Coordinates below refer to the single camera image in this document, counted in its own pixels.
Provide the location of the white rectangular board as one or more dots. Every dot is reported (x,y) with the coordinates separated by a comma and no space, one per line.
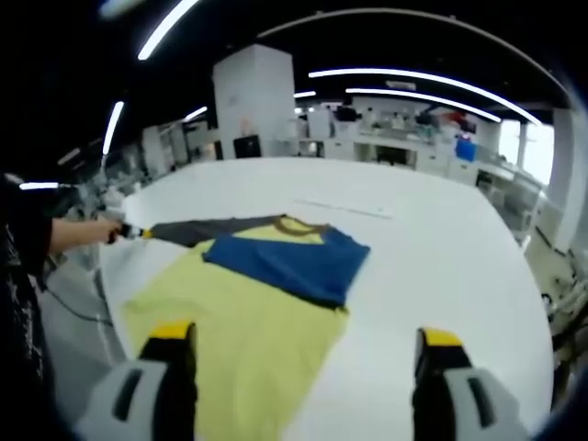
(319,124)

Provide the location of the blue container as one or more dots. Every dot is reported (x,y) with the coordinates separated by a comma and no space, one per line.
(466,149)

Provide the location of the yellow blue grey garment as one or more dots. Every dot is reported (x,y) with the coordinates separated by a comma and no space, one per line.
(248,331)

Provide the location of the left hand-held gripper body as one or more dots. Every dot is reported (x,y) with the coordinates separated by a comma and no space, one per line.
(131,231)

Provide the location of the white square pillar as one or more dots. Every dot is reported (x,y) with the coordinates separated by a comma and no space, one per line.
(567,184)
(252,96)

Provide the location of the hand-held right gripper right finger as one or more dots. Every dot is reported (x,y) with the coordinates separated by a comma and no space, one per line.
(464,404)

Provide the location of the ceiling air vent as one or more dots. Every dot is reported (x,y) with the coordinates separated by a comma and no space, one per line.
(400,84)

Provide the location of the white shelving unit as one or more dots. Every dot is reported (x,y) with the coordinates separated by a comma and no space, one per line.
(179,147)

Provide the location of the person's left hand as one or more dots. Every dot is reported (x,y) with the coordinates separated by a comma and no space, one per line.
(106,229)

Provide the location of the white cabinet counter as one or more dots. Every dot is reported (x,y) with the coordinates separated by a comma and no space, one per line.
(390,154)

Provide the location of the person's black shirt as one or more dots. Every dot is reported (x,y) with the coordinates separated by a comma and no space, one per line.
(20,298)

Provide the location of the bright window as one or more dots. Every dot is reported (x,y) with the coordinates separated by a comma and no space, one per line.
(528,151)

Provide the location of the white ceiling light strip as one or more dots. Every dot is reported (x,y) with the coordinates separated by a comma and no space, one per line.
(112,127)
(167,27)
(39,185)
(305,94)
(195,113)
(422,102)
(422,82)

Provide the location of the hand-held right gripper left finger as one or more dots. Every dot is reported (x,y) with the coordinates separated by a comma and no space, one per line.
(133,404)

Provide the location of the black square screen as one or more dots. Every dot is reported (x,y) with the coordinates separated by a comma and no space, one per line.
(247,147)

